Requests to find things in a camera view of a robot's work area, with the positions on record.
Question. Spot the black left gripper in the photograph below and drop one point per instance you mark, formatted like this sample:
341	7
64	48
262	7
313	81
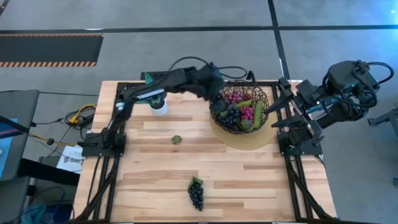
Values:
211	84

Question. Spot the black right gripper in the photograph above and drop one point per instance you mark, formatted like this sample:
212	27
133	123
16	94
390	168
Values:
308	93

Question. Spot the leafless black grape bunch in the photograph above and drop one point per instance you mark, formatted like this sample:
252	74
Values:
230	117

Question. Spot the red and mauve grape bunch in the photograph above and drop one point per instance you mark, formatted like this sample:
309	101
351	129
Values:
234	97

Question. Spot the pink grape bunch with leaf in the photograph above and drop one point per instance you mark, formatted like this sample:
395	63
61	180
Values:
247	113

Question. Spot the long green cucumber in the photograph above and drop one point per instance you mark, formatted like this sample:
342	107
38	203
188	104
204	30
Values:
258	113

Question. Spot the black grape bunch with leaf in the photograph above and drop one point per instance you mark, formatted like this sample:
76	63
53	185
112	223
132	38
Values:
196	196

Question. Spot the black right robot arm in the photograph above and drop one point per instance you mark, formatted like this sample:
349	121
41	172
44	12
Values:
351	77

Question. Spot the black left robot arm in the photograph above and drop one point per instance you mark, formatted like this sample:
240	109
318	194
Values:
180	81

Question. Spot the round woven straw placemat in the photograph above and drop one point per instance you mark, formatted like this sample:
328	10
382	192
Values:
248	141

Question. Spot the loose green leaf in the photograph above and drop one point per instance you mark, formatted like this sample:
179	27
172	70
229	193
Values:
176	140

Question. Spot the green plant in white pot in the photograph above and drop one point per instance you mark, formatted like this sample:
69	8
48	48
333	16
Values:
159	110

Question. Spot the grey metal stand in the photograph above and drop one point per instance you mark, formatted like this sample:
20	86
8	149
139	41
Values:
385	118

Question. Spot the white printed paper sheet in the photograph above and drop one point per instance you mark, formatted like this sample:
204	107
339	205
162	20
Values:
71	160

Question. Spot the black round knob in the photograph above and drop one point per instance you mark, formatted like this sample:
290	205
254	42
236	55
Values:
49	141

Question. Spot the hazard striped black floor mat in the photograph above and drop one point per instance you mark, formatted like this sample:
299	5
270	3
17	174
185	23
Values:
49	49

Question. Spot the grey side desk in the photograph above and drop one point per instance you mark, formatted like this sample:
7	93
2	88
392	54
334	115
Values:
21	105

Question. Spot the blue bag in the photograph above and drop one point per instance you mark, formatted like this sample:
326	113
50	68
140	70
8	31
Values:
37	214

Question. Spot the blue screen device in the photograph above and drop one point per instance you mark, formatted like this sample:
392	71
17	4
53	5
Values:
4	149

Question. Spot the small black rail bracket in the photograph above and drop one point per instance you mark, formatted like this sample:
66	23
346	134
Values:
250	76

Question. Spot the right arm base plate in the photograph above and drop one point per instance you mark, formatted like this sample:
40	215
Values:
314	151

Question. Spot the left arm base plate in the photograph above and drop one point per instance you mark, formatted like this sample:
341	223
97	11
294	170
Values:
90	149

